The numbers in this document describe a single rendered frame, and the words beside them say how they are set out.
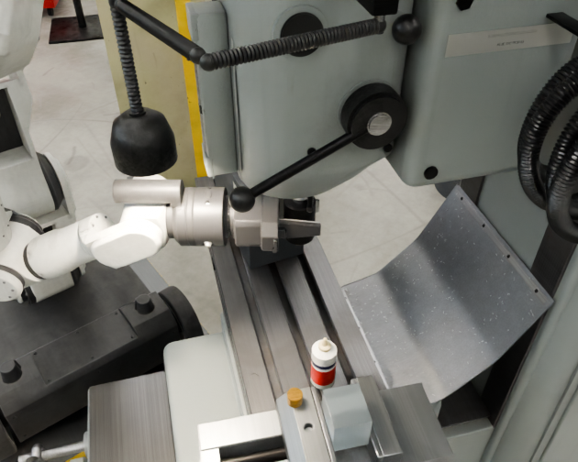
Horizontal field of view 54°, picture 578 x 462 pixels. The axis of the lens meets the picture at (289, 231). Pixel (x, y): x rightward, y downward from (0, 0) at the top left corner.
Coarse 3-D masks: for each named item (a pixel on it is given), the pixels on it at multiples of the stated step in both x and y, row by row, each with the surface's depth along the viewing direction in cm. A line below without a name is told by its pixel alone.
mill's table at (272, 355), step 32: (224, 256) 119; (320, 256) 119; (224, 288) 112; (256, 288) 112; (288, 288) 112; (320, 288) 112; (256, 320) 109; (288, 320) 109; (320, 320) 106; (352, 320) 106; (256, 352) 101; (288, 352) 101; (352, 352) 101; (256, 384) 96; (288, 384) 96
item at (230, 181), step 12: (216, 180) 124; (228, 180) 113; (240, 180) 108; (228, 192) 116; (252, 252) 113; (264, 252) 115; (288, 252) 117; (300, 252) 119; (252, 264) 115; (264, 264) 117
